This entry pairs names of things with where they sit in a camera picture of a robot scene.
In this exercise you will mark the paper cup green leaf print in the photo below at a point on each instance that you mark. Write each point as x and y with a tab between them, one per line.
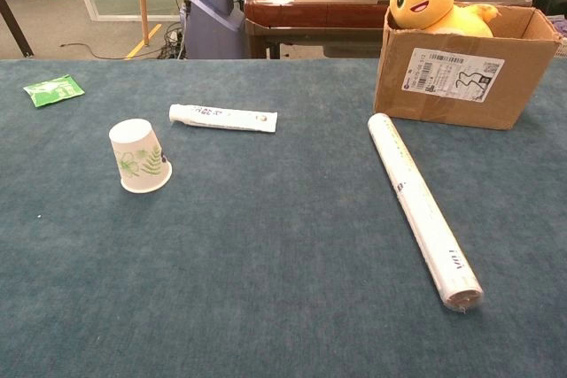
139	156

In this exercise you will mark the white toothpaste tube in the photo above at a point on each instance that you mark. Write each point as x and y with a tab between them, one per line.
221	118

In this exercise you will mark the blue felt table cover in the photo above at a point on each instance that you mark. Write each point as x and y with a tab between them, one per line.
266	263

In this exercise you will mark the long white wrapped roll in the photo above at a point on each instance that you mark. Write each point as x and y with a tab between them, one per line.
421	210

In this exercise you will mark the brown wooden mahjong table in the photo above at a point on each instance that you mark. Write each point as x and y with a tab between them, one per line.
301	8

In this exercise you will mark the cardboard box with shipping label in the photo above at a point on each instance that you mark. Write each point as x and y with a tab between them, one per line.
443	108

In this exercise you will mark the white power strip with plugs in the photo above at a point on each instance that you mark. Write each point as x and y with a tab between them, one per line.
173	36

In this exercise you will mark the green sachet packet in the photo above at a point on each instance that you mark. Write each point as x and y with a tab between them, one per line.
53	90

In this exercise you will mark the dark slanted table leg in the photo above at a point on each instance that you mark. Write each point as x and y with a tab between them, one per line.
13	24

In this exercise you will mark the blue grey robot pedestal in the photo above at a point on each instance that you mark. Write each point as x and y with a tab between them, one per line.
212	28

